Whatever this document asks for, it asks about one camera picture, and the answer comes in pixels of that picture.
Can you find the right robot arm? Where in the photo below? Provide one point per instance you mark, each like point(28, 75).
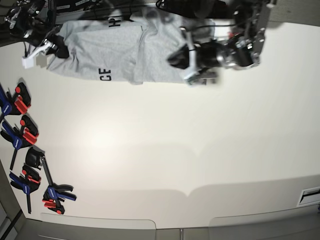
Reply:
point(34, 22)

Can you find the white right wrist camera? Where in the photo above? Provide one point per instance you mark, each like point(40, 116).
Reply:
point(28, 62)

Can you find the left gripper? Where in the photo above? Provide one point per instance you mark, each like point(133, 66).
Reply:
point(208, 56)

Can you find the long blue red bar clamp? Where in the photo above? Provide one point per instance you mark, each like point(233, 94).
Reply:
point(55, 194)

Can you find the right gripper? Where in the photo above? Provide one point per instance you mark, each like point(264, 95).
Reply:
point(36, 39)

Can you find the grey T-shirt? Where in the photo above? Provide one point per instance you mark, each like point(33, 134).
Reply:
point(115, 50)

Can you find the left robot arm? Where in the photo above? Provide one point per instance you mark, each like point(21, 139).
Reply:
point(226, 34)

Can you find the top blue red bar clamp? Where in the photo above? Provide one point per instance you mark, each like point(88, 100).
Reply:
point(15, 104)

